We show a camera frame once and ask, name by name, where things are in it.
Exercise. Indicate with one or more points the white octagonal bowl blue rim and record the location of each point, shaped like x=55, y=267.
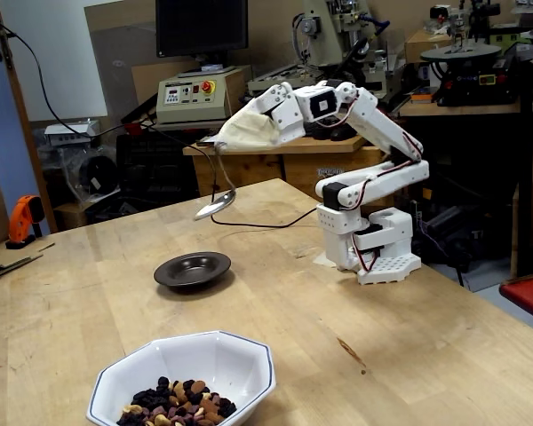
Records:
x=213, y=359

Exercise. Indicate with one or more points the dark brown plate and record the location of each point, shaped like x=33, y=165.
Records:
x=191, y=268

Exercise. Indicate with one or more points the beige masking tape wrap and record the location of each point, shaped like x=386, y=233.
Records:
x=248, y=131

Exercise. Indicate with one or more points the beige control box red button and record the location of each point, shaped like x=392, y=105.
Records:
x=191, y=106

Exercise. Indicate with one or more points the bent metal spoon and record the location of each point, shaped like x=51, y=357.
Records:
x=215, y=205

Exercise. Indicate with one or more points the black plastic crate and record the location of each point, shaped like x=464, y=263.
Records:
x=155, y=168

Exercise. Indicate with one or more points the black keyboard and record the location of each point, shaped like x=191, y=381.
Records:
x=320, y=128

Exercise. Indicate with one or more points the white fixed gripper jaw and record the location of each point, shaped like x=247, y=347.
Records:
x=292, y=136

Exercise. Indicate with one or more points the green circuit board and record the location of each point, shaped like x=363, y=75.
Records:
x=415, y=212

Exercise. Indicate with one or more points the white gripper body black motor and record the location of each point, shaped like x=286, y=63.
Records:
x=288, y=119

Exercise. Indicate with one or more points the black computer monitor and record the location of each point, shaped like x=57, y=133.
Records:
x=200, y=26

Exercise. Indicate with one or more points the brown cardboard box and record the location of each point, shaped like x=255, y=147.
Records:
x=419, y=44

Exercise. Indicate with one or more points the white robot arm with base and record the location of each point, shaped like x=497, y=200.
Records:
x=382, y=128

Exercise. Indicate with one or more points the wooden side table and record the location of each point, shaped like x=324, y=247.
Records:
x=471, y=108

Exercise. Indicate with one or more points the wooden workbench cabinet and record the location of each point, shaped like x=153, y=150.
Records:
x=248, y=168

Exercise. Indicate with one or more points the flat cardboard pieces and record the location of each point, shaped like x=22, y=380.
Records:
x=4, y=262

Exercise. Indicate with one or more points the small red item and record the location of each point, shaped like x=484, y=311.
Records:
x=133, y=128

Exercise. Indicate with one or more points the orange black hand tool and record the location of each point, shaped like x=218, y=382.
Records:
x=22, y=213

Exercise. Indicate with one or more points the beige milling machine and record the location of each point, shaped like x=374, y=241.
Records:
x=333, y=26

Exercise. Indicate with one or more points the red chair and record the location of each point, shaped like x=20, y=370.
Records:
x=530, y=295

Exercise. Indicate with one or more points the blue door wooden frame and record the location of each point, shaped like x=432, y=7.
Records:
x=4, y=133

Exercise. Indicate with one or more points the small white box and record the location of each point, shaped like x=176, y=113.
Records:
x=66, y=135

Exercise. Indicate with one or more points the white moving gripper jaw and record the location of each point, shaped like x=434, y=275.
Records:
x=275, y=95

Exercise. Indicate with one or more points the black scroll saw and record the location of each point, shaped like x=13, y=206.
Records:
x=471, y=84

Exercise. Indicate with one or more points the nuts and raisins mix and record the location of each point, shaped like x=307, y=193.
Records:
x=177, y=406

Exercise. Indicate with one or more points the plastic bag with black roll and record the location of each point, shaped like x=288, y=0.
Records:
x=95, y=173

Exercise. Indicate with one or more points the beige tape piece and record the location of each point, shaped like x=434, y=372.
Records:
x=324, y=261

